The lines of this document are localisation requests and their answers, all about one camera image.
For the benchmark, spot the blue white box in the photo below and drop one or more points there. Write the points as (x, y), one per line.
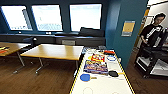
(88, 50)

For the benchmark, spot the white vent panel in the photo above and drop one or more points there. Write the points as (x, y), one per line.
(68, 42)

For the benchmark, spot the black cushion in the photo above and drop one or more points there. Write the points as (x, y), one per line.
(91, 32)

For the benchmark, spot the yellow red game box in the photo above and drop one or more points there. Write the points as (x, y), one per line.
(97, 57)

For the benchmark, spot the dark grey box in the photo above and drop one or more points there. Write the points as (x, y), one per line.
(102, 48)

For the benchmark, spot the colourful snack packets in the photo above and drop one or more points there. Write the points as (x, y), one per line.
(96, 67)

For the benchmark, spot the red flat box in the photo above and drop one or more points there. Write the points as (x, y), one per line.
(109, 52)

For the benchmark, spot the white plate blue rim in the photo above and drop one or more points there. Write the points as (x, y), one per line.
(111, 58)

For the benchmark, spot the bright window pane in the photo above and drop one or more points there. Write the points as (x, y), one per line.
(47, 18)
(15, 18)
(85, 17)

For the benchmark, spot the blue round paddle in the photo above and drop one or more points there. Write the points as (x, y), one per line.
(85, 77)

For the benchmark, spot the large wooden table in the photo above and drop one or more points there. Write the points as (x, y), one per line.
(53, 51)

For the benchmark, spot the dark window bench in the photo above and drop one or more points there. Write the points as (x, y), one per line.
(50, 39)

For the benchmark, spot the white yellow air hockey table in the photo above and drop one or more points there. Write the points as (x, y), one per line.
(103, 85)

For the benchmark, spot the black office chair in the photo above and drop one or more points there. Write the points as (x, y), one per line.
(30, 40)

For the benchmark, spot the person in black shirt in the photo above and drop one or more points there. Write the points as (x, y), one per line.
(151, 31)

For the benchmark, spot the black wheeled cart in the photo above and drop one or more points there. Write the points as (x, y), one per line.
(155, 53)

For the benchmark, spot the wooden table with clutter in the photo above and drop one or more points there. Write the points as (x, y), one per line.
(13, 46)

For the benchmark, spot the red yellow item stack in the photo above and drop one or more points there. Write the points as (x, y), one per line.
(3, 50)

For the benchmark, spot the yellow wall poster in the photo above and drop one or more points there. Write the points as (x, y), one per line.
(128, 28)

